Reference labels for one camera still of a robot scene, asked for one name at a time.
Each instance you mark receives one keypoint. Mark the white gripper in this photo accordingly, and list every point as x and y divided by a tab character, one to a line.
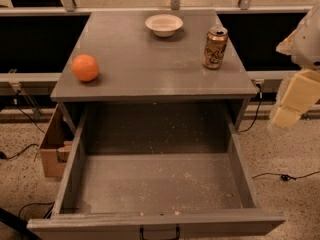
307	45

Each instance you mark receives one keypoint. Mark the orange soda can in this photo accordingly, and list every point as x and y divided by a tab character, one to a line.
216	42

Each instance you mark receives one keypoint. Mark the open grey top drawer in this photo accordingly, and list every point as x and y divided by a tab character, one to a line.
155	166

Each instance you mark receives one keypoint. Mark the white paper bowl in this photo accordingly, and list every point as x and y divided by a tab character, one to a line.
164	25

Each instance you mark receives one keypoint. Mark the orange fruit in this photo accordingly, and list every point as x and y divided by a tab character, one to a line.
85	67

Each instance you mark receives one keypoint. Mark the metal railing with posts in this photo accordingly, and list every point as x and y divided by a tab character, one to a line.
160	0

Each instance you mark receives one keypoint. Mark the cardboard box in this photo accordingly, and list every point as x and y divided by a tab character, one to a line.
56	146

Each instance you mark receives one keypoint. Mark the dark object bottom left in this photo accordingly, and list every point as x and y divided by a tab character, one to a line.
17	224

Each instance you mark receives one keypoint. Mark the black drawer handle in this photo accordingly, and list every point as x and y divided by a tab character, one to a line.
159	234

